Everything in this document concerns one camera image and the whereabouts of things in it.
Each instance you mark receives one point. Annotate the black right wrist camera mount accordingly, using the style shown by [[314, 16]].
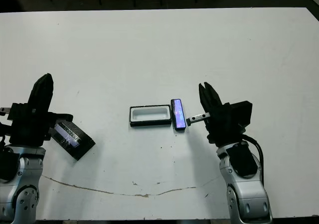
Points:
[[240, 113]]

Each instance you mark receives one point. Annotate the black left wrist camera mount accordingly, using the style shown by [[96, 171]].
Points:
[[19, 110]]

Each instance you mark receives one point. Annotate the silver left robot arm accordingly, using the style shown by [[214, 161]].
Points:
[[25, 184]]

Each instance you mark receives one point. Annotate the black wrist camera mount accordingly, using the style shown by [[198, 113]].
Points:
[[240, 113], [19, 110]]

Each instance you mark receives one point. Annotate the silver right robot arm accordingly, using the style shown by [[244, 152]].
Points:
[[249, 191]]

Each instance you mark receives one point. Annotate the black camera with glossy face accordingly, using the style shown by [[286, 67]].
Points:
[[178, 114]]

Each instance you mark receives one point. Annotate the black box lid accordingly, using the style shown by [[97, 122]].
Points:
[[79, 144]]

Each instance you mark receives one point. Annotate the black box with white insert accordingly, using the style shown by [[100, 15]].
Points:
[[149, 114]]

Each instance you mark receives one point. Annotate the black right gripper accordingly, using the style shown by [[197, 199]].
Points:
[[221, 127]]

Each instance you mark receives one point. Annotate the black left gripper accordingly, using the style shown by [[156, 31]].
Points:
[[32, 132]]

